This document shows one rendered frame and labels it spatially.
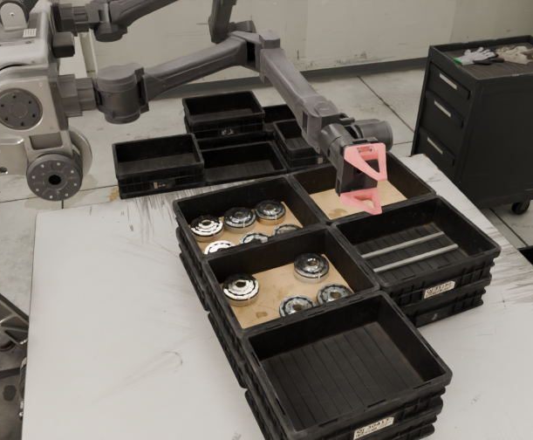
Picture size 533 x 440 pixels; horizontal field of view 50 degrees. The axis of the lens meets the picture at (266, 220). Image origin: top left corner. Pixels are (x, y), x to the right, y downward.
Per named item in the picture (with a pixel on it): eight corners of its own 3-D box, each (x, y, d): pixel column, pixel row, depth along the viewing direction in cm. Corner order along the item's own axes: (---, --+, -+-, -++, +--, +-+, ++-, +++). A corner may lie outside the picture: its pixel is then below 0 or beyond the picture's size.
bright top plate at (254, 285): (231, 304, 155) (231, 302, 154) (216, 281, 162) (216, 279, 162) (264, 292, 158) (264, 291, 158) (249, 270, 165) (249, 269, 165)
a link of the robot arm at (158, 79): (244, 60, 150) (243, 22, 144) (283, 74, 142) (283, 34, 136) (96, 116, 124) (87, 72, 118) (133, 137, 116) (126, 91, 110)
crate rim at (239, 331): (239, 341, 138) (239, 334, 137) (201, 264, 160) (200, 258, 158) (381, 295, 150) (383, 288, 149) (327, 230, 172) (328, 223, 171)
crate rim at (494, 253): (382, 295, 150) (383, 288, 149) (328, 230, 172) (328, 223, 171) (502, 256, 163) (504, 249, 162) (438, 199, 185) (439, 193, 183)
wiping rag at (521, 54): (507, 66, 282) (509, 60, 280) (481, 51, 298) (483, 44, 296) (556, 61, 288) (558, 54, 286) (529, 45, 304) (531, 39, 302)
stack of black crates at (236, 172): (210, 238, 290) (206, 182, 269) (200, 205, 313) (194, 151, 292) (286, 225, 298) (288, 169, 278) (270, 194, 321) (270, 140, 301)
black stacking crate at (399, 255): (378, 319, 156) (383, 289, 150) (326, 254, 178) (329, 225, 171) (493, 280, 169) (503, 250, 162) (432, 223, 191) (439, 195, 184)
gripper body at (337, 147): (372, 193, 100) (356, 172, 106) (380, 141, 94) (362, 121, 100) (338, 199, 99) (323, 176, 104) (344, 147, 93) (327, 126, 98)
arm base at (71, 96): (61, 114, 127) (48, 62, 120) (99, 110, 129) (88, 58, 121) (60, 133, 120) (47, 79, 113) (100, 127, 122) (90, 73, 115)
